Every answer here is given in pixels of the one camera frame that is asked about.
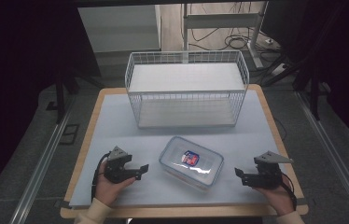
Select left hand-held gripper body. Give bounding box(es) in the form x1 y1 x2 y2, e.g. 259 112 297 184
104 146 137 184

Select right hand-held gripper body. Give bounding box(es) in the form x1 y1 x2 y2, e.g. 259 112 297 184
247 150 294 189

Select clear plastic lidded container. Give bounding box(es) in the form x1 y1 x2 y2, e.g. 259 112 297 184
158 135 225 189

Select white wire two-tier rack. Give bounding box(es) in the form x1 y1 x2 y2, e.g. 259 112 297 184
124 49 251 130

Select person's left hand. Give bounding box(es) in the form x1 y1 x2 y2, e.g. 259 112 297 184
94 162 136 207

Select person's right hand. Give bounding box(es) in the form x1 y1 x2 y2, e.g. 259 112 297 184
253 175 295 217

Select pale blue table mat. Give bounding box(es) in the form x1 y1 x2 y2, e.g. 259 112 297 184
68 89 305 209

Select black floor plate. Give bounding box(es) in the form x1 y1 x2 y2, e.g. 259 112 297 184
58 123 80 146

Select black metal stand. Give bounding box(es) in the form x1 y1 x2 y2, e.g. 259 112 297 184
261 46 324 121
53 66 105 125

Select white power strip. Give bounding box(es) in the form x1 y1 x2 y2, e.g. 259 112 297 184
270 63 289 77

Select dark curtain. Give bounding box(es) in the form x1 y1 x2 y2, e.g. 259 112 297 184
260 0 349 147
0 0 102 209

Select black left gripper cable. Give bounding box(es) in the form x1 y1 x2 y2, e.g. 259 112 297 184
91 151 111 203

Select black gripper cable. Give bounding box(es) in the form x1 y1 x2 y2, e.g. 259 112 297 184
279 173 299 210
91 151 111 203

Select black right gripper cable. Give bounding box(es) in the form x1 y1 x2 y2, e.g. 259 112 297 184
279 173 299 210

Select aluminium floor rail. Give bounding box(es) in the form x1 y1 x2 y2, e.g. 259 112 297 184
8 95 77 224
296 91 349 224

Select black floor cables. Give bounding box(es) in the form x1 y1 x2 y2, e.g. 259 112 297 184
190 2 286 63

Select white metal desk frame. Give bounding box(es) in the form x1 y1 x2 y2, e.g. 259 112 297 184
181 1 270 70

